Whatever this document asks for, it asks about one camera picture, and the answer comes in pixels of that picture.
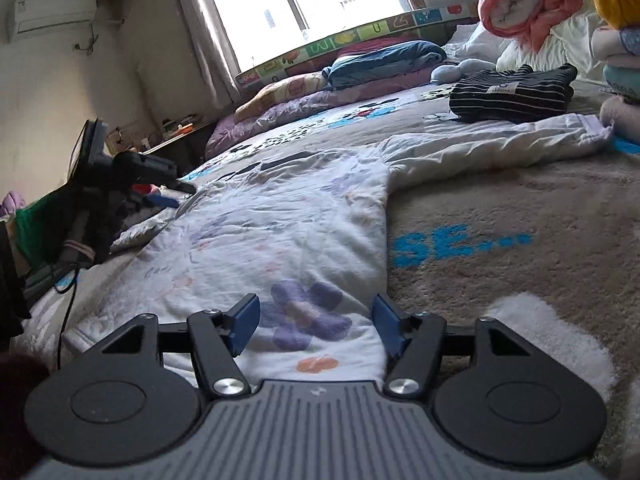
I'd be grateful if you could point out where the dark striped folded garment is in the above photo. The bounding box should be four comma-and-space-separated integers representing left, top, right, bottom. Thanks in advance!
449, 63, 578, 123

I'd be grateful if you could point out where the blue folded blanket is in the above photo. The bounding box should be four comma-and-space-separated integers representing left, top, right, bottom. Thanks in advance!
322, 40, 448, 92

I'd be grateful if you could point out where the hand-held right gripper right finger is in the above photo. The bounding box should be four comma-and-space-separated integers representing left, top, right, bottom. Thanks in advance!
372, 294, 546, 402

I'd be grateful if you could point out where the desk clutter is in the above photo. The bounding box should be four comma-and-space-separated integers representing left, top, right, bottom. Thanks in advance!
105, 112, 203, 153

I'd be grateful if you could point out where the yellow garment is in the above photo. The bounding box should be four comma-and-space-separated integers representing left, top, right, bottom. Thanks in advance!
591, 0, 640, 31

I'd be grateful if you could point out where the white duvet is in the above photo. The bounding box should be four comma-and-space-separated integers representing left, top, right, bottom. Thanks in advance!
445, 10, 608, 86

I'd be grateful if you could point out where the lavender printed garment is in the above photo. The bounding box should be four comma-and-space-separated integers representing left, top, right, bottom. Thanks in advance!
599, 96, 640, 147

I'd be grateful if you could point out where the white floral garment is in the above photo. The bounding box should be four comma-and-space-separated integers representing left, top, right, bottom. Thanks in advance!
10, 112, 613, 386

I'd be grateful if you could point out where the pile of grey purple clothes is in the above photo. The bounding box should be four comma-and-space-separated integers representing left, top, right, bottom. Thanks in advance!
0, 191, 27, 217

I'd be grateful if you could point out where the purple quilt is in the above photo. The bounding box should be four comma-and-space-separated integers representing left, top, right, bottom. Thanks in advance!
205, 80, 436, 161

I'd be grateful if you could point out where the person's dark maroon clothing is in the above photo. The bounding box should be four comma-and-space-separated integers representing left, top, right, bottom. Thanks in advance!
0, 352, 51, 480

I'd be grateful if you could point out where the black cable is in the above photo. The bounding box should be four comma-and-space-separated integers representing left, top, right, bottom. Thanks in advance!
56, 265, 82, 371

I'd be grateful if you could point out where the light blue plush toy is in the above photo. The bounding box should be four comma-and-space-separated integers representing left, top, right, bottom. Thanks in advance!
431, 58, 498, 84

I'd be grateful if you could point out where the cartoon mouse printed blanket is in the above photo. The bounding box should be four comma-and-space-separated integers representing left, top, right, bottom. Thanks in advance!
10, 75, 640, 480

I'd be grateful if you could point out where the yellow cartoon pillow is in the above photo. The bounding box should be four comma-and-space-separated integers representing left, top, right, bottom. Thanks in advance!
234, 71, 328, 123

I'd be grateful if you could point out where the maroon pillow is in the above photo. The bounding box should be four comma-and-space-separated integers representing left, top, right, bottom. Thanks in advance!
340, 35, 416, 58

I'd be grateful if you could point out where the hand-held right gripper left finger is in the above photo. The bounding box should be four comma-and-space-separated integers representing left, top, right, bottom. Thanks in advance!
85, 294, 262, 401

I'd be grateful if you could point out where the white air conditioner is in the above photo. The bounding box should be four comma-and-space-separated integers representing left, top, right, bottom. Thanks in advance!
6, 0, 97, 43

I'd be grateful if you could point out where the window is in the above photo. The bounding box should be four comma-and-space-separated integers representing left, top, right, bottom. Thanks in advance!
197, 0, 416, 73

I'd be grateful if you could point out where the beige curtain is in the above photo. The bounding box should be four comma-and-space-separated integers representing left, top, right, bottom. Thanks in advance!
170, 0, 241, 106

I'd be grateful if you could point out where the pink folded quilt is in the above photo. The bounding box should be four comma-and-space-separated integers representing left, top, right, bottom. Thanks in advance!
477, 0, 608, 51

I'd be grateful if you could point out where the colourful foam play mat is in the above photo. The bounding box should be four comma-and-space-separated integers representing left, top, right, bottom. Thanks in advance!
235, 2, 481, 92

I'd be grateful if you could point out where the dark desk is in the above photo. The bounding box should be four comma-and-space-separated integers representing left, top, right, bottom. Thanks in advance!
140, 122, 216, 181

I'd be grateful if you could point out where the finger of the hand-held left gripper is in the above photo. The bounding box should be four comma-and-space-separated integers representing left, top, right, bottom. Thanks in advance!
160, 177, 197, 195
132, 195, 180, 210

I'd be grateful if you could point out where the pale floral folded garment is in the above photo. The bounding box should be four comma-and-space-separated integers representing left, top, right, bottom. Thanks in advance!
591, 26, 640, 68

